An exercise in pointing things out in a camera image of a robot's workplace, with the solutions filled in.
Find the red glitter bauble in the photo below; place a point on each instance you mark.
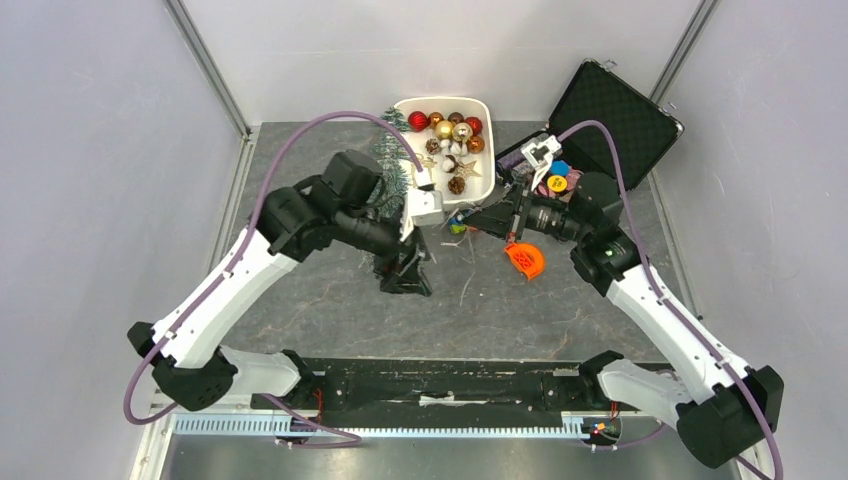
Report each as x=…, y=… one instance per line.
x=418, y=121

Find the small frosted christmas tree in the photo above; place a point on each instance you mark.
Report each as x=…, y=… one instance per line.
x=393, y=158

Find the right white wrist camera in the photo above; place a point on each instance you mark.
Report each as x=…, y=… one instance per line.
x=540, y=152

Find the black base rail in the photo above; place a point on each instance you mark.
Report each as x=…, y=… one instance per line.
x=400, y=393

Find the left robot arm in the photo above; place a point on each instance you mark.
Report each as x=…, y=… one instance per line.
x=189, y=363

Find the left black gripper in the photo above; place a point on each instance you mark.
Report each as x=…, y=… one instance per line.
x=407, y=277

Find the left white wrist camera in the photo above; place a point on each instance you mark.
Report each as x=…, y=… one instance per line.
x=421, y=208

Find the orange semicircle plastic piece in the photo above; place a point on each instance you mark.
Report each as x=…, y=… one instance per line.
x=526, y=258

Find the gold star topper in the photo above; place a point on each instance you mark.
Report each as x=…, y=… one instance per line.
x=467, y=170

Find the white plastic tray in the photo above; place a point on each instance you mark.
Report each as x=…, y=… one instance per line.
x=477, y=189

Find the orange shiny bauble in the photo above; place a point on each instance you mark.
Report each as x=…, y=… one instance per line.
x=475, y=144

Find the yellow dealer chip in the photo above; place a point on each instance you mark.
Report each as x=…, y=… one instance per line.
x=557, y=184

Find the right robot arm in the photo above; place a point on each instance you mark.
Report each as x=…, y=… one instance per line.
x=718, y=404

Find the white cotton boll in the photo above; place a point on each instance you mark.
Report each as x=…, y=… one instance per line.
x=449, y=164

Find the dark red bauble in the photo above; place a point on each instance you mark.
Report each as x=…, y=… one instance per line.
x=475, y=124

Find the silver gold bauble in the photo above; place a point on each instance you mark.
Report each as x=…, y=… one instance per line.
x=462, y=132

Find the black poker chip case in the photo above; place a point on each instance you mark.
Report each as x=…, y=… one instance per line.
x=642, y=132

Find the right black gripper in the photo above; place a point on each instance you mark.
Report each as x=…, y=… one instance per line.
x=516, y=213

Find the gold shiny bauble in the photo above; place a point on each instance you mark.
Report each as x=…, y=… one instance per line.
x=443, y=130

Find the brown pine cone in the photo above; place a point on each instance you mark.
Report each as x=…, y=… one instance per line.
x=456, y=185

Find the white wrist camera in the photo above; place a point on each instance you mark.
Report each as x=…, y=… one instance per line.
x=540, y=152
x=421, y=208

